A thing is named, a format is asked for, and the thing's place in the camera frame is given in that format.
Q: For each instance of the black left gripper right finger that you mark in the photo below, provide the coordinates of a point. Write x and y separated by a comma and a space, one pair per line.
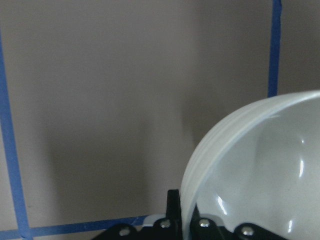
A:
204, 228

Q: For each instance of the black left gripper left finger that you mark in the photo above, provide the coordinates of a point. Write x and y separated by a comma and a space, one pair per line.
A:
168, 227

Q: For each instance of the cream ceramic bowl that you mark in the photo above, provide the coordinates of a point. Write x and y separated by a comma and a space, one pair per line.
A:
260, 165

